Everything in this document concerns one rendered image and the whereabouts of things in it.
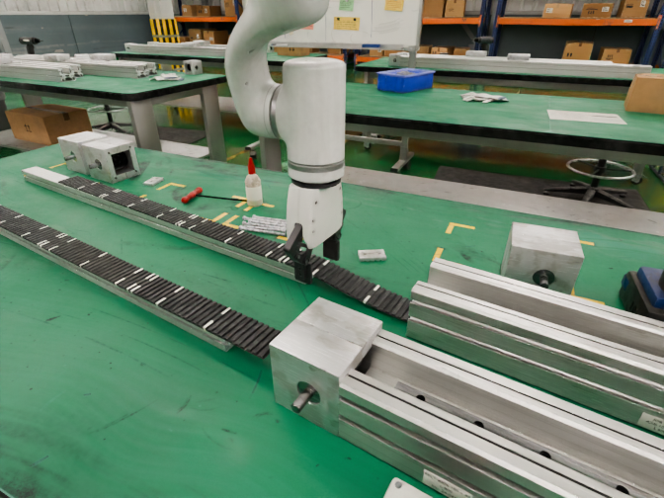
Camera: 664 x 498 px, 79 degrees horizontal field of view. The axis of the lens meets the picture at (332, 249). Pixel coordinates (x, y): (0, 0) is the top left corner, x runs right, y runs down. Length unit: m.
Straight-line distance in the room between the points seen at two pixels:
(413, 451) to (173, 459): 0.25
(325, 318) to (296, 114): 0.27
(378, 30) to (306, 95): 2.85
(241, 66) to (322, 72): 0.10
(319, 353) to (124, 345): 0.32
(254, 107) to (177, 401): 0.39
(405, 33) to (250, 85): 2.78
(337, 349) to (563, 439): 0.23
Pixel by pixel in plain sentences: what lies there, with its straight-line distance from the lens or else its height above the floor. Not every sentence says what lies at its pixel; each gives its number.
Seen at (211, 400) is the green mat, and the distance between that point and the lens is 0.54.
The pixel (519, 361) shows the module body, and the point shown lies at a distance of 0.57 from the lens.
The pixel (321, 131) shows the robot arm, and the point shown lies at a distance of 0.56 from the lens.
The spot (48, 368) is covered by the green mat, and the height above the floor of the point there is 0.78.
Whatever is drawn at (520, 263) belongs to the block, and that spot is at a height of 0.85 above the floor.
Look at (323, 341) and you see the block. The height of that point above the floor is 0.87.
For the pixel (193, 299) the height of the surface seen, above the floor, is 0.81.
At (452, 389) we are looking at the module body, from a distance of 0.47.
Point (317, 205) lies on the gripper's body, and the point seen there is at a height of 0.94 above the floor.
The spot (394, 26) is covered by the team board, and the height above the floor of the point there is 1.11.
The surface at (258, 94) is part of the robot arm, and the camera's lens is 0.60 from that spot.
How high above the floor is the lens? 1.19
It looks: 30 degrees down
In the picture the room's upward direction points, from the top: straight up
